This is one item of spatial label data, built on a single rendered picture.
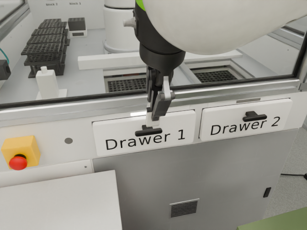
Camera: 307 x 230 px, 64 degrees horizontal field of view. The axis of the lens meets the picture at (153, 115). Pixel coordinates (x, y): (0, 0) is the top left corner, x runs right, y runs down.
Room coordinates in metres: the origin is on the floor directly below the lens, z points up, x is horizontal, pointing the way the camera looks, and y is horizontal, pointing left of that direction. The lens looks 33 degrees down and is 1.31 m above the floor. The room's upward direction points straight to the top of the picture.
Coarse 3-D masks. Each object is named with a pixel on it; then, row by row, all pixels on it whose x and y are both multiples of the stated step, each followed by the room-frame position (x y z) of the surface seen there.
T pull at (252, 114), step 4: (248, 112) 0.61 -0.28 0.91; (252, 112) 0.61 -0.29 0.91; (248, 116) 0.59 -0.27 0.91; (252, 116) 0.59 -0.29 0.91; (256, 116) 0.59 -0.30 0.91; (260, 116) 0.59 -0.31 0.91; (264, 116) 0.59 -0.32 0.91; (244, 120) 0.58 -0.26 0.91; (248, 120) 0.58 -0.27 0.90; (252, 120) 0.59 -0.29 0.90
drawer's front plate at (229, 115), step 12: (216, 108) 0.61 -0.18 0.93; (228, 108) 0.61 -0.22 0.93; (240, 108) 0.62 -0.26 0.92; (252, 108) 0.62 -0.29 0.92; (264, 108) 0.63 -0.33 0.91; (276, 108) 0.64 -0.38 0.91; (288, 108) 0.65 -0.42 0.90; (204, 120) 0.59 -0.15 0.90; (216, 120) 0.60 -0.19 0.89; (228, 120) 0.61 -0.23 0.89; (240, 120) 0.62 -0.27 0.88; (264, 120) 0.64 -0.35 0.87; (276, 120) 0.65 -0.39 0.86; (204, 132) 0.59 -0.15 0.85; (216, 132) 0.60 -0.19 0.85; (228, 132) 0.61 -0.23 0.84; (240, 132) 0.62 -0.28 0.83; (252, 132) 0.63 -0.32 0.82
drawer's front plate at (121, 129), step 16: (176, 112) 0.59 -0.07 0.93; (192, 112) 0.59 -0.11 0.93; (96, 128) 0.53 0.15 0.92; (112, 128) 0.54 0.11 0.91; (128, 128) 0.54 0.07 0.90; (176, 128) 0.57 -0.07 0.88; (192, 128) 0.59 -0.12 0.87; (96, 144) 0.53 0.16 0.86; (112, 144) 0.53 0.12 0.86; (144, 144) 0.55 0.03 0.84; (160, 144) 0.56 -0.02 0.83; (176, 144) 0.58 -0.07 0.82
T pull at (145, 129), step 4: (144, 128) 0.54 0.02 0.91; (148, 128) 0.54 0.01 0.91; (152, 128) 0.54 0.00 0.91; (156, 128) 0.53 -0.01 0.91; (160, 128) 0.53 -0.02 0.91; (136, 132) 0.52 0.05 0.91; (140, 132) 0.52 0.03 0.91; (144, 132) 0.52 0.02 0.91; (148, 132) 0.52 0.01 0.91; (152, 132) 0.52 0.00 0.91; (156, 132) 0.52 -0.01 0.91; (160, 132) 0.53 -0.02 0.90
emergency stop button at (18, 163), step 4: (12, 160) 0.43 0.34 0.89; (16, 160) 0.43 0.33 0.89; (20, 160) 0.44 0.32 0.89; (24, 160) 0.44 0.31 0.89; (12, 164) 0.43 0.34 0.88; (16, 164) 0.43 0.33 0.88; (20, 164) 0.43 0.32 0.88; (24, 164) 0.44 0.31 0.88; (12, 168) 0.43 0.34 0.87; (16, 168) 0.43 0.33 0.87; (20, 168) 0.43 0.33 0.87; (24, 168) 0.44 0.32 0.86
